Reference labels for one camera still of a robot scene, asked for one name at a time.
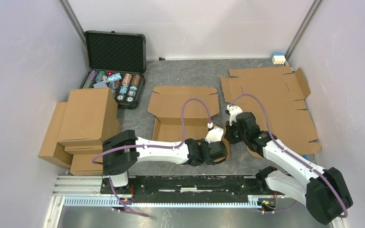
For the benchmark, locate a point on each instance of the aluminium corner post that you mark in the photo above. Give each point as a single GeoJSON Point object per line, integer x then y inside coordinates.
{"type": "Point", "coordinates": [303, 27]}
{"type": "Point", "coordinates": [73, 20]}

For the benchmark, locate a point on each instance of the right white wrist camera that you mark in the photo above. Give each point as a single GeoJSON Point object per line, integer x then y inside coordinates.
{"type": "Point", "coordinates": [233, 111]}

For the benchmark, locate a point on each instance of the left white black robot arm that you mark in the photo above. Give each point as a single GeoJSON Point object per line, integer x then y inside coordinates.
{"type": "Point", "coordinates": [125, 149]}

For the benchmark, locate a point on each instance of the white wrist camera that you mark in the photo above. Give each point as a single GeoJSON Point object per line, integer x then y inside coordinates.
{"type": "Point", "coordinates": [233, 111]}
{"type": "Point", "coordinates": [215, 133]}

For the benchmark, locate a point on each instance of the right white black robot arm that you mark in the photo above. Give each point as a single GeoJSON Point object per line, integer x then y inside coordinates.
{"type": "Point", "coordinates": [322, 191]}

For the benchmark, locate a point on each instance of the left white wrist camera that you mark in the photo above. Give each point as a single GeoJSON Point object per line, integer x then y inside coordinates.
{"type": "Point", "coordinates": [215, 133]}

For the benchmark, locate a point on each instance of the stack of flat cardboard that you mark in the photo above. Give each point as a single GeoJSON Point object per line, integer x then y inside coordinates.
{"type": "Point", "coordinates": [276, 96]}

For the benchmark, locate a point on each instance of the black poker chip case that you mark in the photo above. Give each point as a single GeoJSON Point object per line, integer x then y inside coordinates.
{"type": "Point", "coordinates": [119, 59]}

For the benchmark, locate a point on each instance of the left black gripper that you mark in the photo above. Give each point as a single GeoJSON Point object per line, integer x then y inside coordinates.
{"type": "Point", "coordinates": [203, 141]}

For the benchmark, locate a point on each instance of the left aluminium corner post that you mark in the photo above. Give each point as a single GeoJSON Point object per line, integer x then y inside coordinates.
{"type": "Point", "coordinates": [73, 20]}

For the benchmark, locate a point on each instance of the white blue block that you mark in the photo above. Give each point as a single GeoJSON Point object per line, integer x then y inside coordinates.
{"type": "Point", "coordinates": [278, 58]}

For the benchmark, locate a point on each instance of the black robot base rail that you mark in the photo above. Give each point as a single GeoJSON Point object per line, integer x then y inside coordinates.
{"type": "Point", "coordinates": [193, 189]}

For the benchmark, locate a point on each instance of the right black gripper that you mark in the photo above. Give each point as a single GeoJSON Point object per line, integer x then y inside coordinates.
{"type": "Point", "coordinates": [228, 133]}

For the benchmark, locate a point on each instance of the right aluminium corner post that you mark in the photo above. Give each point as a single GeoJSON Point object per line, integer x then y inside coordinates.
{"type": "Point", "coordinates": [303, 27]}

